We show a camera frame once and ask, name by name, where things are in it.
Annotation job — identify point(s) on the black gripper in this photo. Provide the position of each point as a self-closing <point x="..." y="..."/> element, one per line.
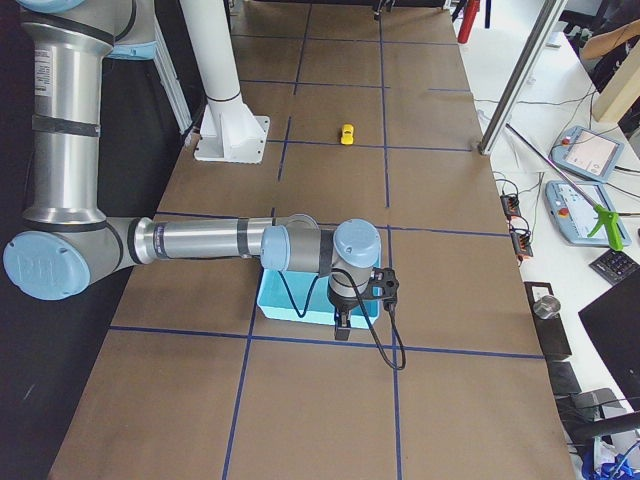
<point x="342" y="303"/>

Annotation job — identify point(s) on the yellow beetle toy car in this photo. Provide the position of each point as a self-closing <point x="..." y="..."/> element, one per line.
<point x="347" y="134"/>

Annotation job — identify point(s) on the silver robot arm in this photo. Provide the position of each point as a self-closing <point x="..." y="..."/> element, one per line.
<point x="69" y="243"/>

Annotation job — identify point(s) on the turquoise plastic bin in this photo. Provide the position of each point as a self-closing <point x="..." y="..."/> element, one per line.
<point x="275" y="303"/>

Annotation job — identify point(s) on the lower orange black connector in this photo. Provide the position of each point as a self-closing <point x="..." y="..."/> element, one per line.
<point x="521" y="241"/>

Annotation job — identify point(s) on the orange black connector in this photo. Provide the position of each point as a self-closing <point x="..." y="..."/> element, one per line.
<point x="521" y="241"/>
<point x="511" y="205"/>

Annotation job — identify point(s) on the upper orange black connector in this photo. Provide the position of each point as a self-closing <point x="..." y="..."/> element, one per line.
<point x="511" y="205"/>

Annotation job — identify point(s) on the silver metal cup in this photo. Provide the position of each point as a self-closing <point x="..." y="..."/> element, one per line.
<point x="546" y="307"/>

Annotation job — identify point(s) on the black flat box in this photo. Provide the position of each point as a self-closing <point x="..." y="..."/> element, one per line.
<point x="550" y="332"/>

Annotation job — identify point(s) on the lower teach pendant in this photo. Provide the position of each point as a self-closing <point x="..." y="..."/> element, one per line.
<point x="575" y="217"/>

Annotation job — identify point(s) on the teach pendant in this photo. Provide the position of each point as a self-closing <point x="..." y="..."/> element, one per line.
<point x="575" y="217"/>
<point x="587" y="154"/>

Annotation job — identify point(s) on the black calculator keypad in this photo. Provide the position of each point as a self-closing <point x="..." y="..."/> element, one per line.
<point x="614" y="266"/>

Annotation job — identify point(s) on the upper teach pendant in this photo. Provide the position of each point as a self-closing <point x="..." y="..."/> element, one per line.
<point x="587" y="154"/>

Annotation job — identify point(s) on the red fire extinguisher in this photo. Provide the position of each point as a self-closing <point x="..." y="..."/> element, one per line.
<point x="470" y="10"/>

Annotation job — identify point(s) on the seated person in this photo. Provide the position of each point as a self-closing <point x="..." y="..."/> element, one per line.
<point x="608" y="47"/>

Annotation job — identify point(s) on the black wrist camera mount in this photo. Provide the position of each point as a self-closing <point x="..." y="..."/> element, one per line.
<point x="382" y="285"/>

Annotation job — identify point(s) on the white camera stand post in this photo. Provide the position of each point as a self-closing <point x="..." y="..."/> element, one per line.
<point x="229" y="131"/>

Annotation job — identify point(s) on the green handled grabber stick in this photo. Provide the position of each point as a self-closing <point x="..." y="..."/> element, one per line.
<point x="605" y="218"/>

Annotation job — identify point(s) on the aluminium frame post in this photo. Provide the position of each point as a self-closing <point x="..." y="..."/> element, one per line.
<point x="543" y="26"/>

